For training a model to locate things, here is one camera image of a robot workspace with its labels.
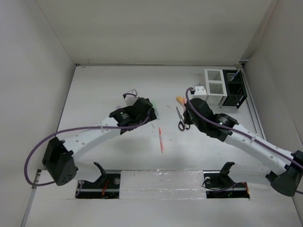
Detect red pen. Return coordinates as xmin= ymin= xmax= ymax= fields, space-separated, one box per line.
xmin=159 ymin=127 xmax=164 ymax=153

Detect white desk organizer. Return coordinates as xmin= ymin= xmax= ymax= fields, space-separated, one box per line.
xmin=200 ymin=69 xmax=227 ymax=107

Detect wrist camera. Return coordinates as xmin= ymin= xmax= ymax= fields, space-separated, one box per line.
xmin=190 ymin=86 xmax=207 ymax=99
xmin=123 ymin=89 xmax=139 ymax=106

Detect black desk organizer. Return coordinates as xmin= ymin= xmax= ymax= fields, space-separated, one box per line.
xmin=223 ymin=70 xmax=247 ymax=109

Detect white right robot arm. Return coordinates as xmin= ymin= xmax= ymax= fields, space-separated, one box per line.
xmin=184 ymin=98 xmax=303 ymax=197

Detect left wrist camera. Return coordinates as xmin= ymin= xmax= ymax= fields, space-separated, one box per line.
xmin=123 ymin=89 xmax=139 ymax=106

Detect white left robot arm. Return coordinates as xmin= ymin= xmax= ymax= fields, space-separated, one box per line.
xmin=42 ymin=97 xmax=157 ymax=188

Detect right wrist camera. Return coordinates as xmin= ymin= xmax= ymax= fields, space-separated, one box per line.
xmin=190 ymin=86 xmax=207 ymax=99

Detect orange highlighter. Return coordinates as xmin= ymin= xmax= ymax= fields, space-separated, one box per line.
xmin=176 ymin=96 xmax=186 ymax=105

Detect black handled scissors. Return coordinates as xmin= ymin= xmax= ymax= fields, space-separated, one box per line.
xmin=176 ymin=107 xmax=190 ymax=131

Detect green highlighter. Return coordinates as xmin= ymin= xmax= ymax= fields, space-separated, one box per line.
xmin=151 ymin=101 xmax=160 ymax=120

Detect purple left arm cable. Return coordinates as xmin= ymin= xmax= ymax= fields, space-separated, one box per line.
xmin=25 ymin=93 xmax=151 ymax=186

